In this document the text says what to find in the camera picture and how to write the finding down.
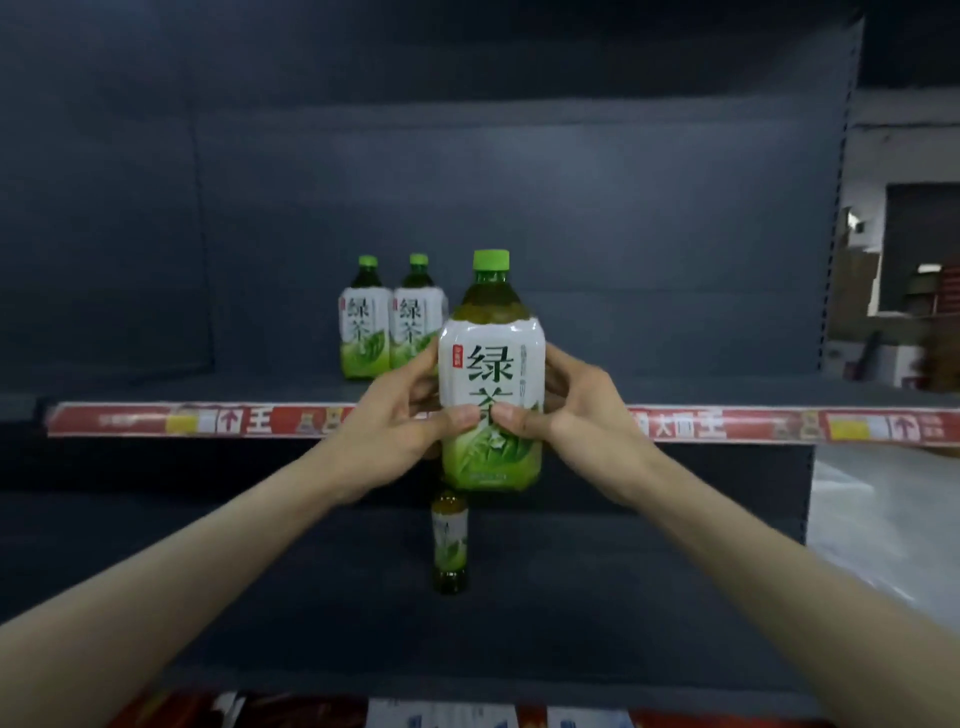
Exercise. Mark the large green tea bottle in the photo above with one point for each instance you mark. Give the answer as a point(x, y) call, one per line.
point(364, 330)
point(416, 322)
point(491, 334)

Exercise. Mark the person's right forearm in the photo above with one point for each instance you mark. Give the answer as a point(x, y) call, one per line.
point(780, 600)

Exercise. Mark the person's left thumb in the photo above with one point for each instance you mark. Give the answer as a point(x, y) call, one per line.
point(448, 421)

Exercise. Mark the dark grey shelf unit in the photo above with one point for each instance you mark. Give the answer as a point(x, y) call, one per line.
point(600, 187)

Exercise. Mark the red and white shelf strip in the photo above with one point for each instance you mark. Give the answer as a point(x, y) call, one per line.
point(450, 714)

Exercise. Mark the person's left hand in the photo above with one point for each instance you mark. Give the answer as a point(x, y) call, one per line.
point(375, 442)

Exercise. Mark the brown cardboard box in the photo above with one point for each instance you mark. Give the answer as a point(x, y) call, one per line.
point(855, 281)

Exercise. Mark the person's left forearm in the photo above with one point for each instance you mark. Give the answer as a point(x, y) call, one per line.
point(187, 577)

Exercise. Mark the white cardboard box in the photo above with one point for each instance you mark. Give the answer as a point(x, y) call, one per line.
point(892, 364)

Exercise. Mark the small green tea bottle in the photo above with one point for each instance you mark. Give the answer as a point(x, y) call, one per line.
point(450, 540)

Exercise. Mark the red crates stack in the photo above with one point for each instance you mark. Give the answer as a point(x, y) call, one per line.
point(946, 289)

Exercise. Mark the person's right thumb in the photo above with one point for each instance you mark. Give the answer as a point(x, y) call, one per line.
point(525, 421)

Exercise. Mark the red shelf edge label strip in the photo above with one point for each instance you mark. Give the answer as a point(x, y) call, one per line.
point(225, 420)

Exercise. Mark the person's right hand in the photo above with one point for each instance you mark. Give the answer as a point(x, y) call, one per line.
point(592, 439)

